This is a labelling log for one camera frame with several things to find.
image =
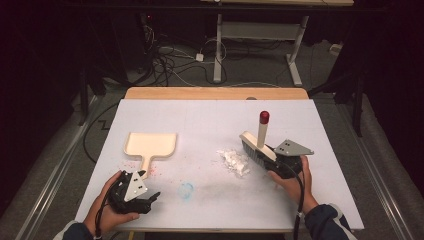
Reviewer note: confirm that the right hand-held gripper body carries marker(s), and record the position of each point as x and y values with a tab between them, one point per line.
288	166

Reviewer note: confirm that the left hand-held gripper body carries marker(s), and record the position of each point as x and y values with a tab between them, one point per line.
128	200

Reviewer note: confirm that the cream plastic dustpan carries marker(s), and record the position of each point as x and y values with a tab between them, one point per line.
150	145

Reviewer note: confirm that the cream hand brush red cap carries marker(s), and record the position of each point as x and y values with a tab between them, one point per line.
262	133

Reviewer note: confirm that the pile of white paper scraps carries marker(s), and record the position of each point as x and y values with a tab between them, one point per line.
235	160

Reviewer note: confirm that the person's right hand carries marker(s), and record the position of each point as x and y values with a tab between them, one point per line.
300	190

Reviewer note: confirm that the person's left hand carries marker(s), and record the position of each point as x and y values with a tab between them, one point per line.
103	213

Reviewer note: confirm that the white table cover board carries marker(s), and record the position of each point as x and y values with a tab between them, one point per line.
206	120

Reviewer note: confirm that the wooden table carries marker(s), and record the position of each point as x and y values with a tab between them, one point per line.
213	93

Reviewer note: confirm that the black stand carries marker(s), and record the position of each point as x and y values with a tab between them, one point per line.
358	106
83	100

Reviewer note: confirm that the white power adapter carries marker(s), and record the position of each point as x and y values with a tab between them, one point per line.
199	57

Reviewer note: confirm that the metal floor rail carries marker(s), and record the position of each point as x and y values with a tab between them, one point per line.
376	173
56	176

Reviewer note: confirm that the white metal table frame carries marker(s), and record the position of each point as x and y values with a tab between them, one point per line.
217	50

